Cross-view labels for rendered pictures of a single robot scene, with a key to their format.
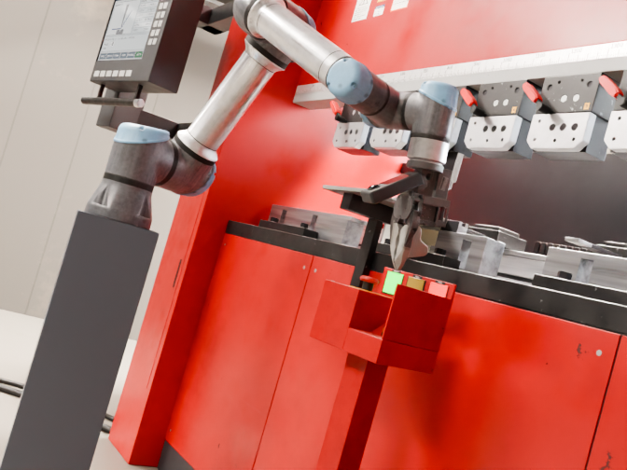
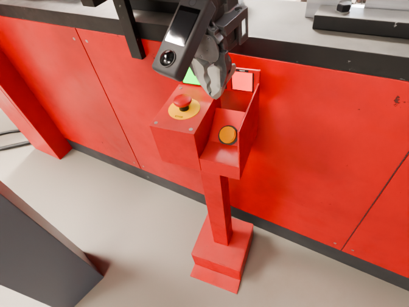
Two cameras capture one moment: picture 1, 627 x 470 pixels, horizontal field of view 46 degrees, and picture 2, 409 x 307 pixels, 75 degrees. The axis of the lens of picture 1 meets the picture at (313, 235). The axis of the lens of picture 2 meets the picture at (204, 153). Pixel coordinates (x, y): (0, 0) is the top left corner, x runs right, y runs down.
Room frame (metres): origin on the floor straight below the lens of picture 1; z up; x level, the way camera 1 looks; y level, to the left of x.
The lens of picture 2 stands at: (1.04, 0.02, 1.15)
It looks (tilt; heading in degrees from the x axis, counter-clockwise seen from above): 48 degrees down; 337
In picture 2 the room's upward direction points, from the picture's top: 10 degrees counter-clockwise
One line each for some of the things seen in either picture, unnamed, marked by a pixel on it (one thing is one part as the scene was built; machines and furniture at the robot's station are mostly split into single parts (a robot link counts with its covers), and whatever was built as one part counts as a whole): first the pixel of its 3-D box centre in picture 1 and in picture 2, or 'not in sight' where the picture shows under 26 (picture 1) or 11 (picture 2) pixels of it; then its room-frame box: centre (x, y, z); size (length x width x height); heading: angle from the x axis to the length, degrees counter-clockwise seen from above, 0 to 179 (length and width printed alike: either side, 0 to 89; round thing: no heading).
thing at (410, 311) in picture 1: (382, 311); (207, 119); (1.46, -0.17, 0.75); 0.20 x 0.16 x 0.18; 39
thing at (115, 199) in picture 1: (123, 200); not in sight; (1.69, 0.44, 0.82); 0.15 x 0.15 x 0.10
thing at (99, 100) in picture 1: (112, 94); not in sight; (2.66, 0.84, 1.20); 0.45 x 0.03 x 0.08; 43
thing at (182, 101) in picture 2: (368, 284); (183, 104); (1.49, -0.13, 0.79); 0.04 x 0.04 x 0.04
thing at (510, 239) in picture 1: (476, 230); not in sight; (1.94, -0.41, 1.01); 0.26 x 0.12 x 0.05; 121
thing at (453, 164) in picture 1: (442, 171); not in sight; (1.87, -0.27, 1.13); 0.10 x 0.02 x 0.10; 31
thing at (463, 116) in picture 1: (449, 122); not in sight; (1.89, -0.26, 1.26); 0.15 x 0.09 x 0.17; 31
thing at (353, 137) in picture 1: (362, 125); not in sight; (2.23, -0.05, 1.26); 0.15 x 0.09 x 0.17; 31
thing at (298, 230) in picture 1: (286, 229); not in sight; (2.35, 0.09, 0.89); 0.30 x 0.05 x 0.03; 31
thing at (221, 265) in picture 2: not in sight; (221, 250); (1.44, -0.15, 0.06); 0.25 x 0.20 x 0.12; 129
